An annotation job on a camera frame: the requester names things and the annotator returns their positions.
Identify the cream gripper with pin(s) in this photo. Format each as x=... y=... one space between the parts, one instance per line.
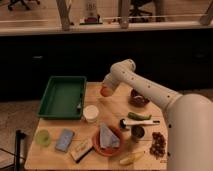
x=110 y=82

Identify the orange apple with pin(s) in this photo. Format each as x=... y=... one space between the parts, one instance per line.
x=105 y=92

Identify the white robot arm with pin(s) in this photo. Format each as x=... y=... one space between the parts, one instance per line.
x=189 y=118

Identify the white paper cup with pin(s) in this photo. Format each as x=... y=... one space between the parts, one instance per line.
x=91 y=113

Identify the metal cup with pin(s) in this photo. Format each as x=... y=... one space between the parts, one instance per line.
x=137 y=133

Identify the green plastic cup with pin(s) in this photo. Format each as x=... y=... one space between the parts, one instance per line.
x=42 y=138

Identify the dark red bowl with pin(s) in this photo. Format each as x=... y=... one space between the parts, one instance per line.
x=137 y=100

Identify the green cucumber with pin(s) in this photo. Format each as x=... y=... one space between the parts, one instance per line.
x=138 y=117

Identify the green plastic tray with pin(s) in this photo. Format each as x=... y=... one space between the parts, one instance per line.
x=61 y=97

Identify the grey folded cloth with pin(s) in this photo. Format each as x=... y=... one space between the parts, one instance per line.
x=107 y=138

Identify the black office chair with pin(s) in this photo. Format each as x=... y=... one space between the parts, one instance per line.
x=13 y=2
x=138 y=15

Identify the orange plate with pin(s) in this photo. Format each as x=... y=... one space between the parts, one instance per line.
x=108 y=152

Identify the wooden block eraser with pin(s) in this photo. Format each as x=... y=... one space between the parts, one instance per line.
x=82 y=149

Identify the blue sponge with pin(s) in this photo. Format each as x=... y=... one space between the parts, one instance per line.
x=64 y=140

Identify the bunch of dark grapes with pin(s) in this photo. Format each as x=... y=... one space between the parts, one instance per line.
x=158 y=145

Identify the black stand pole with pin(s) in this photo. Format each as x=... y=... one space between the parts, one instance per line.
x=18 y=138

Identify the black office chair left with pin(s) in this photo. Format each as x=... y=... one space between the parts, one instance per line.
x=13 y=2

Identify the white handled brush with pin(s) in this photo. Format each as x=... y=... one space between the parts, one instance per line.
x=124 y=123

